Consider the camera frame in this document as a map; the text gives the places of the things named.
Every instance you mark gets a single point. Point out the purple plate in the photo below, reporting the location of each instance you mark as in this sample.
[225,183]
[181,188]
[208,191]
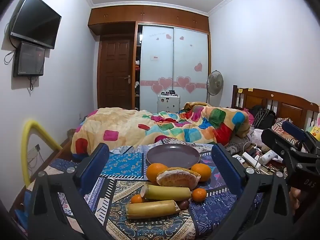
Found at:
[172,156]

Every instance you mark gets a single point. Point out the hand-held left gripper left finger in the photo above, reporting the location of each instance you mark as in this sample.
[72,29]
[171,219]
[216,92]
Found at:
[96,165]

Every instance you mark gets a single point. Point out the standing electric fan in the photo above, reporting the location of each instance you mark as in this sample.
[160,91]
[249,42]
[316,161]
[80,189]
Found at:
[214,82]

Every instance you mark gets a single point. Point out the smooth yellow sugarcane piece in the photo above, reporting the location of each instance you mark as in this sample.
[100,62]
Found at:
[165,192]

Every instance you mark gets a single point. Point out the white appliance box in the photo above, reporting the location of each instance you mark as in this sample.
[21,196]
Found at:
[168,103]

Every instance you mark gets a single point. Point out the wooden wardrobe with sliding doors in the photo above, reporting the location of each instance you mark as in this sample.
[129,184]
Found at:
[172,55]

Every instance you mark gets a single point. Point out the black wall television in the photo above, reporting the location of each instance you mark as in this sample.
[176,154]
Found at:
[35,20]

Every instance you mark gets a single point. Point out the person's right hand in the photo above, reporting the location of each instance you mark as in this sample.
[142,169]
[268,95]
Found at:
[295,197]

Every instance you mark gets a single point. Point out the small black wall monitor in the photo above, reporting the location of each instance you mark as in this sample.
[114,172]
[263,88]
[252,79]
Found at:
[28,58]

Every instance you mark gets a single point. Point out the wooden bed headboard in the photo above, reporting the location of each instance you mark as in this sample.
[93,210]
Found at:
[287,105]

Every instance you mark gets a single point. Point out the rough-ended yellow sugarcane piece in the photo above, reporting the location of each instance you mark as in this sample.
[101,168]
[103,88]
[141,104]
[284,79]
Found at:
[152,208]

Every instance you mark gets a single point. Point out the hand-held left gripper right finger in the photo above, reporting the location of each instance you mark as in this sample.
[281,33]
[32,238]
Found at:
[226,165]

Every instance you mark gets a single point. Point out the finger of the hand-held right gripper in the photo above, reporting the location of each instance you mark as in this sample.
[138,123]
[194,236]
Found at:
[275,140]
[293,128]

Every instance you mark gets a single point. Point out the small dark brown fruit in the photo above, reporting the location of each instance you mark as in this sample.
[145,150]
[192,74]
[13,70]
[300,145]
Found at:
[183,203]

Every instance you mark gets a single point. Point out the brown wooden door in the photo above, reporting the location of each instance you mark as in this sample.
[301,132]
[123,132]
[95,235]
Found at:
[113,72]

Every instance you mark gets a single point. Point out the large orange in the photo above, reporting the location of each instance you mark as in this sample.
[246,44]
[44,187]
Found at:
[156,171]
[202,172]

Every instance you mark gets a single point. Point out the colourful checked blanket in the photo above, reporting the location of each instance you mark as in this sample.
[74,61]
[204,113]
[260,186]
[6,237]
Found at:
[130,125]

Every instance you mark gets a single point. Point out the white plastic bottle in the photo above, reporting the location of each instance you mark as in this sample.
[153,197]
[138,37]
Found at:
[266,157]

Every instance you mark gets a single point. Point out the black backpack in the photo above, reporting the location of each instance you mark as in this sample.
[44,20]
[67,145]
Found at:
[263,117]

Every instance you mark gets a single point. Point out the yellow foam tube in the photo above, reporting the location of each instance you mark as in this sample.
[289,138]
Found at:
[25,155]

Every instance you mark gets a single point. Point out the white charger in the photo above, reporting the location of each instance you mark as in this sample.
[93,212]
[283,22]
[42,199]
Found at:
[238,159]

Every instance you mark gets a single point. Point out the white pink patterned pillow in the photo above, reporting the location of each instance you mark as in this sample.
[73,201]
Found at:
[256,136]

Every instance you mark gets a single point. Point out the yellow plush toy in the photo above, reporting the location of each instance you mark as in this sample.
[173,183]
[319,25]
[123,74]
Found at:
[313,132]

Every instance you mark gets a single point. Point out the small tangerine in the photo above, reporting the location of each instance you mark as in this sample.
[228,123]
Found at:
[137,199]
[199,195]

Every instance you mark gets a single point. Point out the blue patchwork bed sheet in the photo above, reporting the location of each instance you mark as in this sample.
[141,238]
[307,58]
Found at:
[125,165]

